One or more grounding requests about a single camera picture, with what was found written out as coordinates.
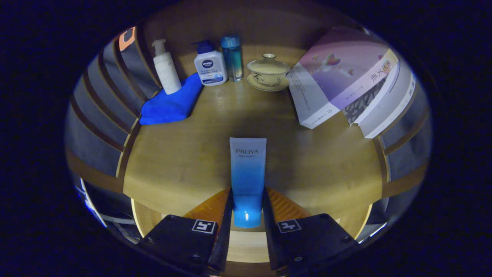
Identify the blue cosmetic tube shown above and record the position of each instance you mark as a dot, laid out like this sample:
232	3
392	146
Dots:
248	169

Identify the white bottle with blue cap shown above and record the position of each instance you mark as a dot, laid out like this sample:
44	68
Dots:
210	69

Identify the teal bottle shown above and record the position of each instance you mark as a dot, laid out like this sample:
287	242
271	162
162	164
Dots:
232	57

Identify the blue cloth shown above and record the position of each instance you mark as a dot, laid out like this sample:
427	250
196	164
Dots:
169	104

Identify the white pump bottle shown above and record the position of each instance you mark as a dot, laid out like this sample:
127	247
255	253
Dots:
167	73

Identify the wooden cabinet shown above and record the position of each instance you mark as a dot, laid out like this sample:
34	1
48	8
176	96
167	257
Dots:
230	19

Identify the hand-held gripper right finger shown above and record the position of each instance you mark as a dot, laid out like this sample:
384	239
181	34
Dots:
269	242

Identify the purple and white book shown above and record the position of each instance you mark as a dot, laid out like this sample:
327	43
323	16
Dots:
338	73

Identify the wooden countertop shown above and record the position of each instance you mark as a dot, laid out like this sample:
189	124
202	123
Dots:
184	154

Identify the beige lidded teacup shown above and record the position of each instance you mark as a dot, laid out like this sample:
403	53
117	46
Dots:
268	71

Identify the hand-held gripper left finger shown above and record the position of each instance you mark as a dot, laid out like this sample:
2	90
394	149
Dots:
226	242

